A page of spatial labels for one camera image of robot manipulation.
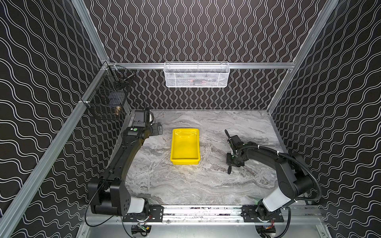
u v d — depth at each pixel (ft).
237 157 2.51
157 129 2.46
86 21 2.40
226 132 2.68
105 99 3.11
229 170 2.94
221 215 2.49
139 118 2.02
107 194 1.31
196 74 1.99
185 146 3.25
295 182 1.50
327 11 2.31
